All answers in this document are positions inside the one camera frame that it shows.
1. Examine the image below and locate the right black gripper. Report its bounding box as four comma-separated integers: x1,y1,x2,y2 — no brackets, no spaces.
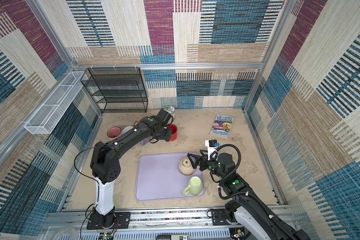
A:
187,149,226,180

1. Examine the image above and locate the red mug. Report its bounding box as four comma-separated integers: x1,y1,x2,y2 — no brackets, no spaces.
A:
168,124,178,142

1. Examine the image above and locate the lavender mug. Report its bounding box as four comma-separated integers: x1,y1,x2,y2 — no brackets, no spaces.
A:
140,137,151,146

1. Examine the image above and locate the blue flowered mug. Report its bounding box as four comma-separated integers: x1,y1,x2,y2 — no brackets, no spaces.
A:
122,126,134,135

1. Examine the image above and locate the pink patterned mug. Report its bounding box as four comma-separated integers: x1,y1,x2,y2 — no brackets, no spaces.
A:
107,127,122,140

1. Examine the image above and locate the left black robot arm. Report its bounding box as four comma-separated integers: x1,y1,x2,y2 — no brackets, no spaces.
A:
88,109,174,230

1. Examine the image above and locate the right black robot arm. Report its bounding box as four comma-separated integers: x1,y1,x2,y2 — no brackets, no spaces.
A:
187,144,310,240

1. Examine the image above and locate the light green mug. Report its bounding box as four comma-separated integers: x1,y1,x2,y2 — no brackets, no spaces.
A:
183,176,203,196

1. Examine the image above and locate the colourful paperback book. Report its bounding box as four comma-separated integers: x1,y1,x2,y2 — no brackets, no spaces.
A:
210,115,234,139

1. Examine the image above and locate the lavender plastic tray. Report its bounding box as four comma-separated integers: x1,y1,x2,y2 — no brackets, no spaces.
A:
135,152,203,202

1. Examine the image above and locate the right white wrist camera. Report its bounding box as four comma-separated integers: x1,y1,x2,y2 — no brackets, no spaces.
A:
205,140,220,161

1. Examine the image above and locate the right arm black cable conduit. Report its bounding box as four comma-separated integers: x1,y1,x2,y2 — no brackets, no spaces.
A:
209,143,301,240

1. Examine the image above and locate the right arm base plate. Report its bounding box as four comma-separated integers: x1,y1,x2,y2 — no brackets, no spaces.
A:
207,209,238,226

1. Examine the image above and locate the black wire shelf rack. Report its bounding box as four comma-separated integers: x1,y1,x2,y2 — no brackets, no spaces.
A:
81,67,149,114

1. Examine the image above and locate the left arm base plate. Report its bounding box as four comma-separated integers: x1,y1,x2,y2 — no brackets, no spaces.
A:
86,211,131,231

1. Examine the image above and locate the white wire mesh basket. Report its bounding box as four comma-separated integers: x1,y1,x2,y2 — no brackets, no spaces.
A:
25,71,84,135

